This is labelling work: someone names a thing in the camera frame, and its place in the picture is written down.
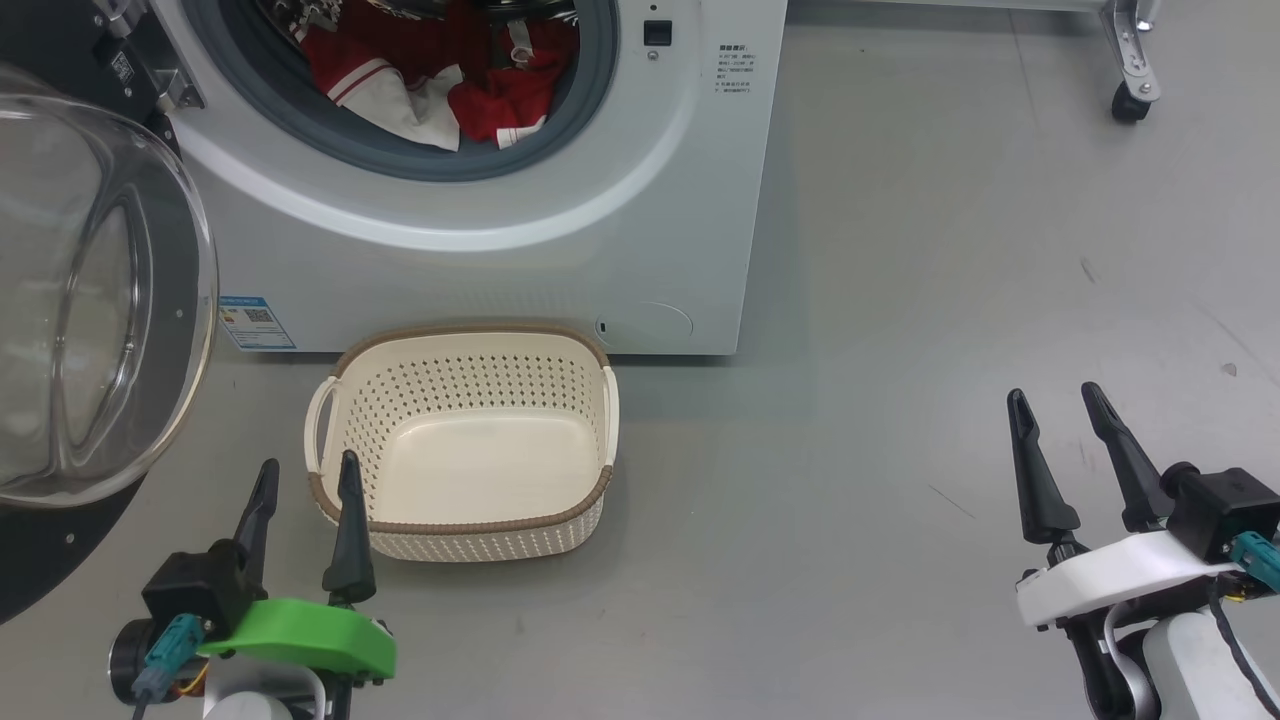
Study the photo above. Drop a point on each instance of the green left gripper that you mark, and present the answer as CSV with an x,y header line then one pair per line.
x,y
300,635

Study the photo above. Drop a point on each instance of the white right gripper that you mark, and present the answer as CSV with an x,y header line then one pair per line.
x,y
1110,580

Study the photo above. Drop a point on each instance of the black glass washing machine door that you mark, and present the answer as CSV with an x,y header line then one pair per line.
x,y
90,300

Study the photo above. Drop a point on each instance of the red white sports jersey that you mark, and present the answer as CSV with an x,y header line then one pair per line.
x,y
400,90

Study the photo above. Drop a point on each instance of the red garment with white trim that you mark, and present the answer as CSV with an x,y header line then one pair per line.
x,y
510,100

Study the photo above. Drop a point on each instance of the cream perforated laundry basket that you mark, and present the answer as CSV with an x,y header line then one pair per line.
x,y
470,470

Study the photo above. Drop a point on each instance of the white washing machine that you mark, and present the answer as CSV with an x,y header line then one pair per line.
x,y
500,260

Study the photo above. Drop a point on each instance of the blue energy label sticker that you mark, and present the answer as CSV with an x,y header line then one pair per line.
x,y
257,322

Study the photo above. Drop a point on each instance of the black caster wheel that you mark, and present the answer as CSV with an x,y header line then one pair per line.
x,y
1135,60

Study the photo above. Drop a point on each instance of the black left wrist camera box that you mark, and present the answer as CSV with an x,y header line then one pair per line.
x,y
195,590

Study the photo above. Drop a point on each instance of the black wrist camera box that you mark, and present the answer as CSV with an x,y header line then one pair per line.
x,y
1225,505
195,590

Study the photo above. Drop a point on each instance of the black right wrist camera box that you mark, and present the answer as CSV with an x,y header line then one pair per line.
x,y
1225,505

